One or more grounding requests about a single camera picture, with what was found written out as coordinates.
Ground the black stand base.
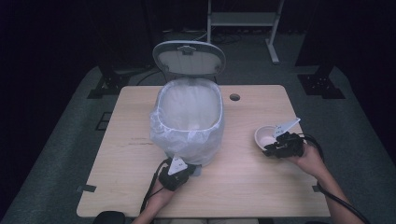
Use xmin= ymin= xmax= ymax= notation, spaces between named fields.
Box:
xmin=87 ymin=63 xmax=132 ymax=100
xmin=297 ymin=63 xmax=347 ymax=100

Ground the translucent plastic trash bag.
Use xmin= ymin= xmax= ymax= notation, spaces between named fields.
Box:
xmin=149 ymin=77 xmax=225 ymax=167

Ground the black round seat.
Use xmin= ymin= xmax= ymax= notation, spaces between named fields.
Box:
xmin=92 ymin=210 xmax=127 ymax=224

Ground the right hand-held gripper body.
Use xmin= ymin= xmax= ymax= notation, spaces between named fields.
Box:
xmin=272 ymin=117 xmax=305 ymax=159

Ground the person's right hand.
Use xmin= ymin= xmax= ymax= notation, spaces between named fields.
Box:
xmin=286 ymin=143 xmax=329 ymax=180

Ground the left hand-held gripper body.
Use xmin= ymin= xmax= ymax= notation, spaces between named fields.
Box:
xmin=158 ymin=156 xmax=198 ymax=192

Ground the white metal stand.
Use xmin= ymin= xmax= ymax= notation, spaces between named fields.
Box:
xmin=206 ymin=0 xmax=286 ymax=65

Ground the white disposable paper bowl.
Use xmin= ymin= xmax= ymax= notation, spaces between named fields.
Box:
xmin=254 ymin=124 xmax=281 ymax=151

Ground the floor socket box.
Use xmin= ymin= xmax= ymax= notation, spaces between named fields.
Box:
xmin=94 ymin=111 xmax=113 ymax=132

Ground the white pedal trash bin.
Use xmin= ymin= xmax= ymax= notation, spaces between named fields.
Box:
xmin=149 ymin=40 xmax=227 ymax=177

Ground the person's left hand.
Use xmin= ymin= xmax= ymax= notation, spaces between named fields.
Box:
xmin=148 ymin=180 xmax=179 ymax=207

